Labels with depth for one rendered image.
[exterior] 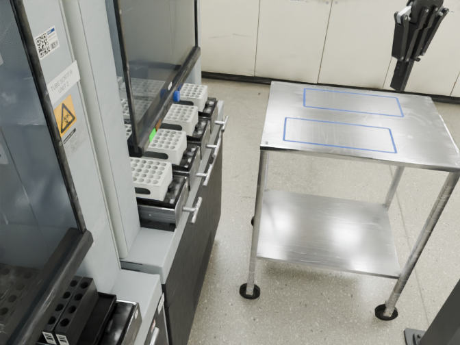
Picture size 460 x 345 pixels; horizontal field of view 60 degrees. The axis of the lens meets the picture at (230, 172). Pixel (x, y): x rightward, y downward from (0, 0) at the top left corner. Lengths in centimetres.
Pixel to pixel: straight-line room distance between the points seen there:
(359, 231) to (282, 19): 189
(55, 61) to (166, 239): 57
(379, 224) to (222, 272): 73
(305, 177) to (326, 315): 92
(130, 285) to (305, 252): 86
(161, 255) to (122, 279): 11
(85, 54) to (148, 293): 53
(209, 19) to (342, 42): 102
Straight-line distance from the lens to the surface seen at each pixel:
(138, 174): 105
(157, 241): 105
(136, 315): 86
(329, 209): 185
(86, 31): 71
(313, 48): 326
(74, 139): 69
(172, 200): 103
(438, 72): 349
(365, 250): 172
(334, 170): 255
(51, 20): 63
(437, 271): 217
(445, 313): 164
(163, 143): 115
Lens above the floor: 151
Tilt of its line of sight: 39 degrees down
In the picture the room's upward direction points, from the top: 2 degrees clockwise
